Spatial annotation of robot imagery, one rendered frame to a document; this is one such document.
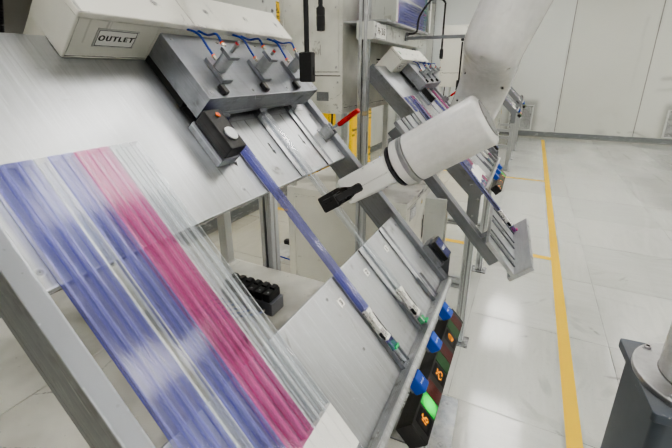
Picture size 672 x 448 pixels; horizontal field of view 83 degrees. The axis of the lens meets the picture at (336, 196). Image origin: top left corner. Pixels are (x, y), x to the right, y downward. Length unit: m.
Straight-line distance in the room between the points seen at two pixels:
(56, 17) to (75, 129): 0.16
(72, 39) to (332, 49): 1.28
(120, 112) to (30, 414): 0.56
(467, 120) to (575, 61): 7.68
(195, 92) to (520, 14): 0.48
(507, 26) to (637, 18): 7.80
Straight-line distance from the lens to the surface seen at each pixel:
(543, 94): 8.23
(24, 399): 0.97
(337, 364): 0.59
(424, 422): 0.72
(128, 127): 0.61
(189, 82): 0.66
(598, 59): 8.28
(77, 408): 0.45
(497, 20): 0.60
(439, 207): 1.13
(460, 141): 0.60
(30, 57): 0.64
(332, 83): 1.78
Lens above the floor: 1.19
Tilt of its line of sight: 18 degrees down
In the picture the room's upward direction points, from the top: straight up
